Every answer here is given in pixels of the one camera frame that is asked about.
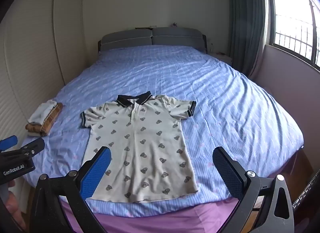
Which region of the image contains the white printed polo shirt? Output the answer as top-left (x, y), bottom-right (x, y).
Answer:
top-left (80, 91), bottom-right (199, 203)

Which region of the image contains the person's left hand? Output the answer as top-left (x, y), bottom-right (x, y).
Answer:
top-left (4, 180), bottom-right (27, 231)

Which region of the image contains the grey padded headboard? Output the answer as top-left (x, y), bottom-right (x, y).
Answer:
top-left (97, 27), bottom-right (208, 55)

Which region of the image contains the white nightstand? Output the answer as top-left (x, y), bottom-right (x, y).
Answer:
top-left (208, 51), bottom-right (234, 67)

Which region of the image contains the beige wardrobe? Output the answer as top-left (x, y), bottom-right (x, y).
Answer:
top-left (0, 0), bottom-right (87, 146)

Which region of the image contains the grey curtain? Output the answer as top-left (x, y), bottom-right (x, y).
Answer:
top-left (228, 0), bottom-right (271, 77)

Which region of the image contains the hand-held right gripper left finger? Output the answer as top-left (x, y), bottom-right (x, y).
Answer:
top-left (27, 146), bottom-right (112, 233)

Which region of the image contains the barred window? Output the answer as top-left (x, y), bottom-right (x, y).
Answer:
top-left (265, 0), bottom-right (320, 67)

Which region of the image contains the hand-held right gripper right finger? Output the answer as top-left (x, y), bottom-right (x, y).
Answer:
top-left (212, 146), bottom-right (296, 233)

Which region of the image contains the blue checked bed blanket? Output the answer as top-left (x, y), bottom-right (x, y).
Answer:
top-left (21, 45), bottom-right (304, 217)

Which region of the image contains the wooden bed frame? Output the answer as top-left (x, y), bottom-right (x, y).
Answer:
top-left (250, 147), bottom-right (316, 223)

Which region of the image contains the brown striped folded garment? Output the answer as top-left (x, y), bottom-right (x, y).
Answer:
top-left (25, 102), bottom-right (64, 137)

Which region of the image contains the purple bedsheet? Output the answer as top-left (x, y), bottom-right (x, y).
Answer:
top-left (59, 195), bottom-right (252, 233)

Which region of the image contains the white folded garment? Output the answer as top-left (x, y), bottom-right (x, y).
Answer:
top-left (26, 99), bottom-right (58, 125)

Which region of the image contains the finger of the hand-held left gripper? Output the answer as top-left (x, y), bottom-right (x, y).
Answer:
top-left (21, 138), bottom-right (46, 159)
top-left (0, 135), bottom-right (18, 152)

